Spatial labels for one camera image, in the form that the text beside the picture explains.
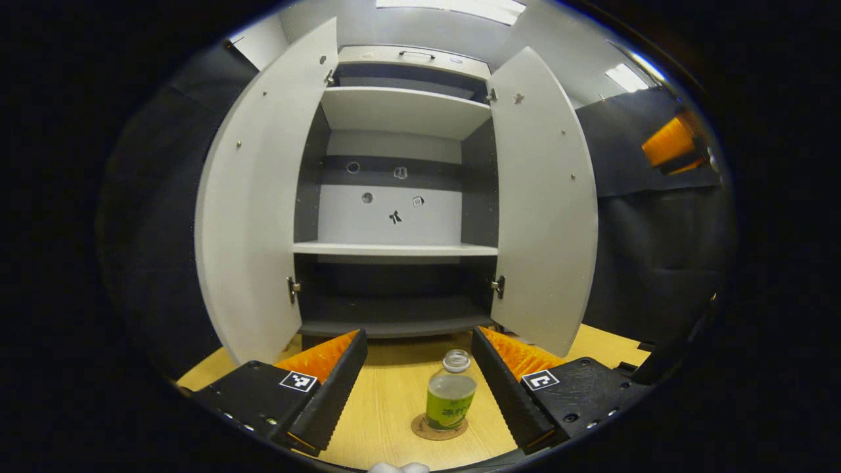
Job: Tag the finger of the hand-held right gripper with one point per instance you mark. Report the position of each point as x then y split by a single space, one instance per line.
686 165
669 141

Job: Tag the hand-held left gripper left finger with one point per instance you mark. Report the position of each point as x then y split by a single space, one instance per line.
335 394

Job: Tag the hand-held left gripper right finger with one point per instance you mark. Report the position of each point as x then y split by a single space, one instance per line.
502 394

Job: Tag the green label plastic bottle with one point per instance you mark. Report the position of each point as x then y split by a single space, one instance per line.
450 401

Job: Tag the round cork coaster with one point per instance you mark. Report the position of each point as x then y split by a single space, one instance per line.
418 428

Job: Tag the grey cabinet door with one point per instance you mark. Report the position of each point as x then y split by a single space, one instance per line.
545 197
263 197

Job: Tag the grey cabinet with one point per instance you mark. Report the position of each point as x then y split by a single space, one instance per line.
473 190

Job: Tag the grey cabinet shelf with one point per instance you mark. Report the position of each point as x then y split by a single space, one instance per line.
394 249
401 112

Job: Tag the ceiling light panel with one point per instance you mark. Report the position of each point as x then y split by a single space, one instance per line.
473 8
625 77

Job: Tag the black backdrop cloth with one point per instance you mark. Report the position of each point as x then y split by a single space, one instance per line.
657 249

